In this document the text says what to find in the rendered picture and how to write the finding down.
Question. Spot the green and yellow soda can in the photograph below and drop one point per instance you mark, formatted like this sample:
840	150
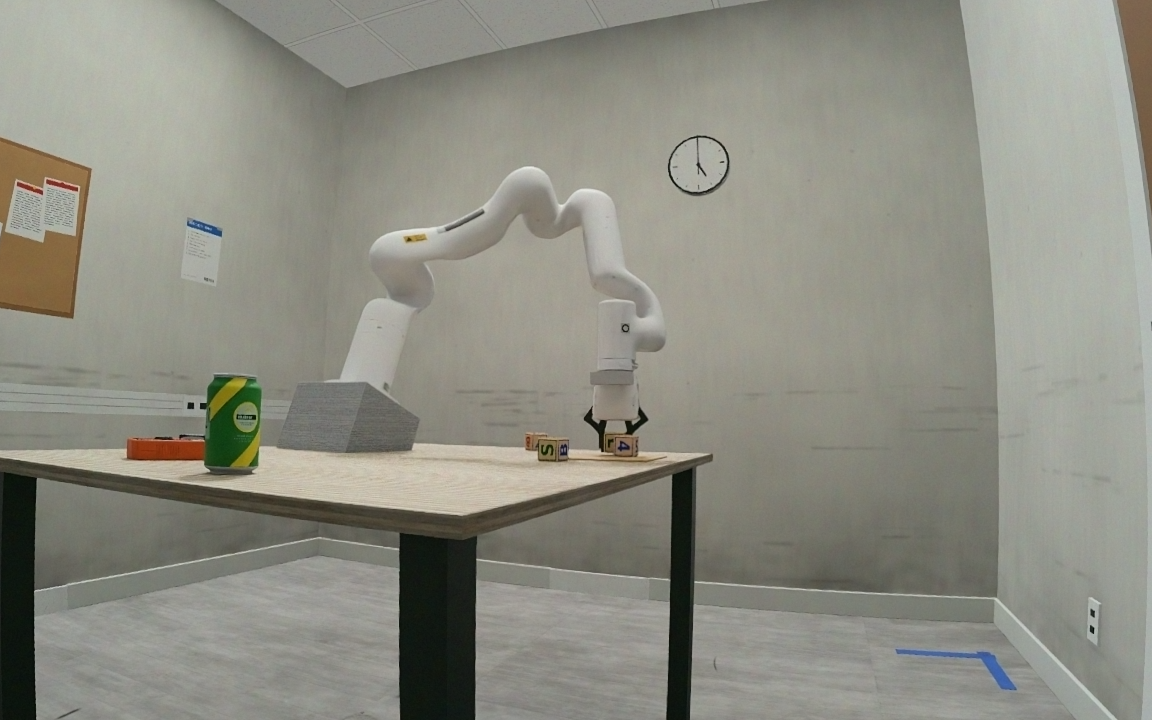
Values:
232	431

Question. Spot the orange digital multimeter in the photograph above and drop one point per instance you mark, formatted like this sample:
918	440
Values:
165	448

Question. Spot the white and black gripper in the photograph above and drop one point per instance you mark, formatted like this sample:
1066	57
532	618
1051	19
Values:
615	402

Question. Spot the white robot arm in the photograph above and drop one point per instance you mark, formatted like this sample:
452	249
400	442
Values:
395	258

